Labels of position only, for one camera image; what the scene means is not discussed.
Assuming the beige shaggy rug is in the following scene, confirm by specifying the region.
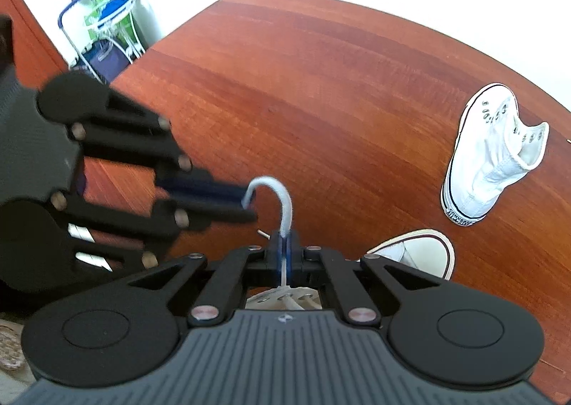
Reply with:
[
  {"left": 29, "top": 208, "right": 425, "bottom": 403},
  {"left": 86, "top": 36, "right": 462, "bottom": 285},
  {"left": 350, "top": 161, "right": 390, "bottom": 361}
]
[{"left": 0, "top": 322, "right": 25, "bottom": 372}]

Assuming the blue plastic bag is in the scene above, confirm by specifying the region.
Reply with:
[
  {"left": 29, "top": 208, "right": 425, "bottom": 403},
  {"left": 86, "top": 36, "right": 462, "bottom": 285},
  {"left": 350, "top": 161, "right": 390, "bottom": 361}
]
[{"left": 97, "top": 0, "right": 135, "bottom": 24}]

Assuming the white shoelace threaded through sneaker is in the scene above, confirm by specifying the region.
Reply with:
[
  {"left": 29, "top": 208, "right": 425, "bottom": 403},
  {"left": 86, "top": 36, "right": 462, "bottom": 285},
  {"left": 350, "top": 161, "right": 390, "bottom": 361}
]
[{"left": 241, "top": 176, "right": 313, "bottom": 312}]

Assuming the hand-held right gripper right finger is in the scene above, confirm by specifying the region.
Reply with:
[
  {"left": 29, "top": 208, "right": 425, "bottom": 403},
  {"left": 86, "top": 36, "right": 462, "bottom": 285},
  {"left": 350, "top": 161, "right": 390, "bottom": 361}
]
[{"left": 285, "top": 231, "right": 438, "bottom": 326}]

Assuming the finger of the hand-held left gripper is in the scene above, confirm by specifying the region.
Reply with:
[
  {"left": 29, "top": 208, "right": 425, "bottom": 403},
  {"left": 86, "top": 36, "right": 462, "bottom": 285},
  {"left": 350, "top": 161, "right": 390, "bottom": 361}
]
[
  {"left": 69, "top": 88, "right": 248, "bottom": 203},
  {"left": 50, "top": 191, "right": 259, "bottom": 274}
]

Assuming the blue frame shopping trolley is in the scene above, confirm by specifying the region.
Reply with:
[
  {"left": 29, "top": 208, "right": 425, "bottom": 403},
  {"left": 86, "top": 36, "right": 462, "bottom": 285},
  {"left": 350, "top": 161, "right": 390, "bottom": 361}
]
[{"left": 57, "top": 0, "right": 132, "bottom": 85}]

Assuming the cream high-top canvas sneaker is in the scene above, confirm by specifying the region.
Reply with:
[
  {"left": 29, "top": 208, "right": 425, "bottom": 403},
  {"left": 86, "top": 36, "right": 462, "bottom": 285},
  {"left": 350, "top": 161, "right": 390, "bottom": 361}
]
[{"left": 245, "top": 229, "right": 456, "bottom": 312}]

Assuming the bright white high-top sneaker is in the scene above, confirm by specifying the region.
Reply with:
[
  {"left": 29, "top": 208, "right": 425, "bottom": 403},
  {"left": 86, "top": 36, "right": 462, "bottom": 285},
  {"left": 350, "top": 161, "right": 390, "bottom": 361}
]
[{"left": 441, "top": 83, "right": 550, "bottom": 228}]

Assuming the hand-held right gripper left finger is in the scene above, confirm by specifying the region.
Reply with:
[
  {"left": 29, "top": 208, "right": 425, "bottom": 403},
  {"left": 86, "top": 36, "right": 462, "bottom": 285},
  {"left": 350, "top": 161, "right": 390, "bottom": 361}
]
[{"left": 134, "top": 231, "right": 285, "bottom": 328}]

